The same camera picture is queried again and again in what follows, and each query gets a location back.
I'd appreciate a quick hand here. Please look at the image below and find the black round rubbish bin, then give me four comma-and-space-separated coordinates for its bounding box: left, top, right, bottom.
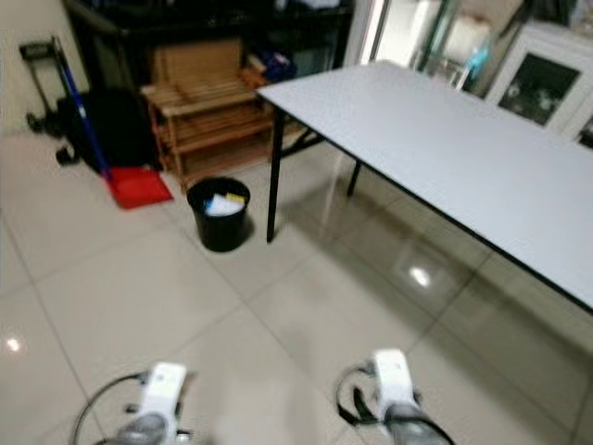
186, 176, 252, 253

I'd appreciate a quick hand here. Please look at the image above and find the white paper trash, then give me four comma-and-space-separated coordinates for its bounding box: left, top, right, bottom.
204, 193, 245, 217

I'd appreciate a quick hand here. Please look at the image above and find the black suitcase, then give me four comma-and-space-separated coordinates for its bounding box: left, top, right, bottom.
56, 88, 157, 172

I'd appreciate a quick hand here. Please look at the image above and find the black hand trolley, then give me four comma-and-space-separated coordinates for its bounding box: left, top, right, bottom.
19, 42, 68, 135

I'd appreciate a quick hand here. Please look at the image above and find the black shelf unit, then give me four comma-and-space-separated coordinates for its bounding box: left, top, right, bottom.
63, 0, 355, 94

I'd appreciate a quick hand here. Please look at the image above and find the wooden slatted shoe rack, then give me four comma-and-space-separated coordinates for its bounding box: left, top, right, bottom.
141, 37, 284, 191

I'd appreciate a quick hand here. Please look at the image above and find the blue item on rack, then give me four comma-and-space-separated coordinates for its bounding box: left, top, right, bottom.
255, 51, 296, 83

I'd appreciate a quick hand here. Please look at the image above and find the white folding table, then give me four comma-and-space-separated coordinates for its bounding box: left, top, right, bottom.
257, 59, 593, 312

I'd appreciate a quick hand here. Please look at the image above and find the white cabinet with glass door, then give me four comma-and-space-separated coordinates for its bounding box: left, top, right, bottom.
484, 20, 593, 145

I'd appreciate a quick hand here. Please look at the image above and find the red dustpan with blue handle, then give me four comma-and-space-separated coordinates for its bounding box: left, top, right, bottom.
51, 35, 175, 210

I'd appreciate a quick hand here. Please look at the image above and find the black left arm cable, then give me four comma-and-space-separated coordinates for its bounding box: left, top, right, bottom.
67, 371, 149, 445

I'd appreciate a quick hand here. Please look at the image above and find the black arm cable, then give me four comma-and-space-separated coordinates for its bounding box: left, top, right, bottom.
67, 371, 149, 445
336, 363, 388, 427

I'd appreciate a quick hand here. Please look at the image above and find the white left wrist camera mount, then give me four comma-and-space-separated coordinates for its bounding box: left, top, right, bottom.
139, 362, 188, 420

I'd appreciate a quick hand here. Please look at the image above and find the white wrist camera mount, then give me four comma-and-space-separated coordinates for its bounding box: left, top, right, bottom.
371, 349, 418, 413
139, 362, 188, 420

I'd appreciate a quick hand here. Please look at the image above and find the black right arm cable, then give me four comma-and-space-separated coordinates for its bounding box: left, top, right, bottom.
336, 363, 388, 427

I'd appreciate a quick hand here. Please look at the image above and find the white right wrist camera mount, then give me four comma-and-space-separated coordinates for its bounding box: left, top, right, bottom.
371, 349, 418, 413

